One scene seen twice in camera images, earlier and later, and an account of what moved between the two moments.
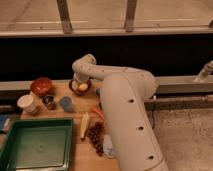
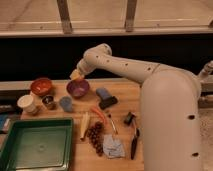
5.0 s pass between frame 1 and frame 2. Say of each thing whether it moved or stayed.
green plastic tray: stayed
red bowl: stayed
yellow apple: moved
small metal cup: stayed
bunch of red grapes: stayed
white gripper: moved
